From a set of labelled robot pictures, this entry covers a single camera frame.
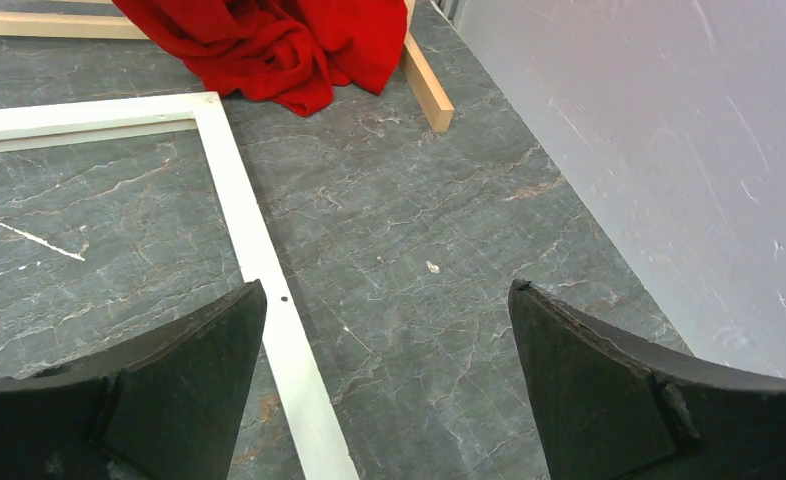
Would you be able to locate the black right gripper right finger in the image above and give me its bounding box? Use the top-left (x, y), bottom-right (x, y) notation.
top-left (508, 280), bottom-right (786, 479)

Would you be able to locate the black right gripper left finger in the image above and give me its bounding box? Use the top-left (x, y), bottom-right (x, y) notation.
top-left (0, 281), bottom-right (267, 479)

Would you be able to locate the white wooden picture frame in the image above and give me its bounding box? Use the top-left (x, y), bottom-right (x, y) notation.
top-left (0, 92), bottom-right (357, 479)

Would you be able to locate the wooden clothes rack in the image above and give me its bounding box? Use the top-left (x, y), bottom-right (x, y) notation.
top-left (0, 12), bottom-right (454, 132)

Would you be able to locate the red t-shirt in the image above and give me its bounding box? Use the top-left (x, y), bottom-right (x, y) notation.
top-left (115, 0), bottom-right (408, 117)

